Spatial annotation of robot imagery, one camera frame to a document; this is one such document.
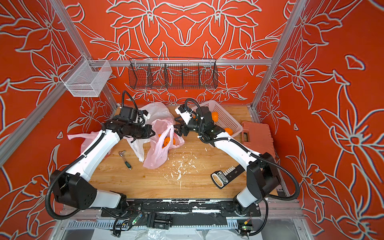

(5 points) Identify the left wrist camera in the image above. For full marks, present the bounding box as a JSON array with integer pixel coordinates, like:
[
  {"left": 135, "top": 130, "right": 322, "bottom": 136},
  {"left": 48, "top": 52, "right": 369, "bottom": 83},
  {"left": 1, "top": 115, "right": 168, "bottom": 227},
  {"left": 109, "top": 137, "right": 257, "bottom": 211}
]
[{"left": 118, "top": 106, "right": 149, "bottom": 126}]

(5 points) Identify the orange mandarin right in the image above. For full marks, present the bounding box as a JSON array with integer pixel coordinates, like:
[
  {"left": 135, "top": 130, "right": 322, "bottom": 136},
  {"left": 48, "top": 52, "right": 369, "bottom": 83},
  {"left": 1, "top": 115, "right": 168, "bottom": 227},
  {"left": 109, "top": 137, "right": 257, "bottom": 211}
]
[{"left": 225, "top": 128, "right": 234, "bottom": 136}]

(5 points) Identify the orange mandarin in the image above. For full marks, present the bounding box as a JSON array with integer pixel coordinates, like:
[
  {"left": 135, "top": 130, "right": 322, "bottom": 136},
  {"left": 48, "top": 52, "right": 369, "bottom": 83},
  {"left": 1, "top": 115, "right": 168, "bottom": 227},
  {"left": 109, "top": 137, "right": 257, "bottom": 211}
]
[
  {"left": 212, "top": 112, "right": 219, "bottom": 123},
  {"left": 225, "top": 128, "right": 234, "bottom": 136}
]

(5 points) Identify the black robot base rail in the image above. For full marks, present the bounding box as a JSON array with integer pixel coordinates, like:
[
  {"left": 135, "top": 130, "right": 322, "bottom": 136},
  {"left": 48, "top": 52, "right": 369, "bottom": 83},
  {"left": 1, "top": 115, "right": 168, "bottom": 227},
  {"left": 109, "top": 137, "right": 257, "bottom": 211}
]
[{"left": 100, "top": 198, "right": 262, "bottom": 230}]

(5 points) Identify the pink plastic bag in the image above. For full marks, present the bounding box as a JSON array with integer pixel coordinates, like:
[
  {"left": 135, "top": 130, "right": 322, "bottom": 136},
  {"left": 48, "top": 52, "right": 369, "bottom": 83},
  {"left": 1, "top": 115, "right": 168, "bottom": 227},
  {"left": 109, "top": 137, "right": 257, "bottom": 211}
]
[
  {"left": 67, "top": 132, "right": 100, "bottom": 155},
  {"left": 143, "top": 118, "right": 185, "bottom": 169}
]

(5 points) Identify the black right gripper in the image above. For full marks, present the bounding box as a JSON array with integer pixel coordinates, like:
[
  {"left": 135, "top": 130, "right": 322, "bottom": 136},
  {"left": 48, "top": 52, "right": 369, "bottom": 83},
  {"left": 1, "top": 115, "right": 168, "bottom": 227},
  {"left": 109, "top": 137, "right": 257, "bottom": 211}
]
[{"left": 172, "top": 114, "right": 209, "bottom": 136}]

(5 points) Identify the black handheld label tool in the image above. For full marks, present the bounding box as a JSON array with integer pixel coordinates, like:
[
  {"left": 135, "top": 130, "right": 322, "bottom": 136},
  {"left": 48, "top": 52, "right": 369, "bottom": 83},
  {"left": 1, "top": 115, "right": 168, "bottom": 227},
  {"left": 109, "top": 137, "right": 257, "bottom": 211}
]
[{"left": 211, "top": 165, "right": 245, "bottom": 189}]

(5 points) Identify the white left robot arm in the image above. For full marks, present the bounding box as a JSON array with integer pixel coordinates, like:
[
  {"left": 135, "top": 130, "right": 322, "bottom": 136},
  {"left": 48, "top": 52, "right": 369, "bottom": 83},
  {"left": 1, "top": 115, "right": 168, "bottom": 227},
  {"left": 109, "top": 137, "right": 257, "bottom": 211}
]
[{"left": 45, "top": 105, "right": 155, "bottom": 220}]

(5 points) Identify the orange mandarin back top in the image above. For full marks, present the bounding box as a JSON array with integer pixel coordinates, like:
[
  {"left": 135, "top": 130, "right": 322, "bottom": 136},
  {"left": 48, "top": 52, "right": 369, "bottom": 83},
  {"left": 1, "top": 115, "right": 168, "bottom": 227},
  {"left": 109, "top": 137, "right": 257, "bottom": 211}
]
[{"left": 212, "top": 112, "right": 219, "bottom": 123}]

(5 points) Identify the white translucent plastic bag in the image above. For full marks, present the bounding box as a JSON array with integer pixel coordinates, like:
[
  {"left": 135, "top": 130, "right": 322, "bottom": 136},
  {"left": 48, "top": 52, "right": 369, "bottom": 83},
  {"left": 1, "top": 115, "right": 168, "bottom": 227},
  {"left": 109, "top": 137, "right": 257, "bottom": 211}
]
[{"left": 124, "top": 102, "right": 175, "bottom": 163}]

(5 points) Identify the black wire wall basket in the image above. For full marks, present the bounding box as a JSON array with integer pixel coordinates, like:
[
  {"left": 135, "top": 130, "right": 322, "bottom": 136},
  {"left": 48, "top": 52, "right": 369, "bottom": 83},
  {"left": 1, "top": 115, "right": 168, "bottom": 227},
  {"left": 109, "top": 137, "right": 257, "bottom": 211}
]
[{"left": 128, "top": 58, "right": 219, "bottom": 90}]

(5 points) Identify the small green handled screwdriver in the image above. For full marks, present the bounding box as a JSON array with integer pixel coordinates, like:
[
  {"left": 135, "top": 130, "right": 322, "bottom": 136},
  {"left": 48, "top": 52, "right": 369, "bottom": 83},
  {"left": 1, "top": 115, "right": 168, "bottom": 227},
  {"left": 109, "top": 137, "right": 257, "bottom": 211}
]
[{"left": 119, "top": 150, "right": 132, "bottom": 170}]

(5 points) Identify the red plastic tool case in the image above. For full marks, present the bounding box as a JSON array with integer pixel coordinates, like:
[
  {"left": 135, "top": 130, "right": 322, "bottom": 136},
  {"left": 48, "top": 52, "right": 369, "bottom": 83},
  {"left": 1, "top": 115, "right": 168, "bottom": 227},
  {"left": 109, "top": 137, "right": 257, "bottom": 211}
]
[{"left": 242, "top": 121, "right": 276, "bottom": 158}]

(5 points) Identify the clear wire mesh basket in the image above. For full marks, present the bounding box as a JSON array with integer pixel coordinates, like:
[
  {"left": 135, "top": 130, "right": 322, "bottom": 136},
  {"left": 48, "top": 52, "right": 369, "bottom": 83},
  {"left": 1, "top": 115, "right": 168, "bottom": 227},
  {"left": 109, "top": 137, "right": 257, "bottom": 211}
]
[{"left": 61, "top": 60, "right": 112, "bottom": 98}]

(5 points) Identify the white plastic perforated basket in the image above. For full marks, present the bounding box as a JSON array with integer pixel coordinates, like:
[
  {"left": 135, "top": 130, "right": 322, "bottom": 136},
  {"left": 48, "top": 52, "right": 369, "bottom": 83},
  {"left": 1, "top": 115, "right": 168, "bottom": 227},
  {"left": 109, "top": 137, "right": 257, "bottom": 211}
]
[{"left": 200, "top": 100, "right": 243, "bottom": 138}]

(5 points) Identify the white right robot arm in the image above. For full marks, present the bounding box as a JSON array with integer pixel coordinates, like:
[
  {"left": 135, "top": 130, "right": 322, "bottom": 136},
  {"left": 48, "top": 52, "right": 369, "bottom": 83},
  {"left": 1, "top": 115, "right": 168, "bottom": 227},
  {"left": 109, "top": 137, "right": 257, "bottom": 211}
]
[{"left": 175, "top": 117, "right": 300, "bottom": 215}]

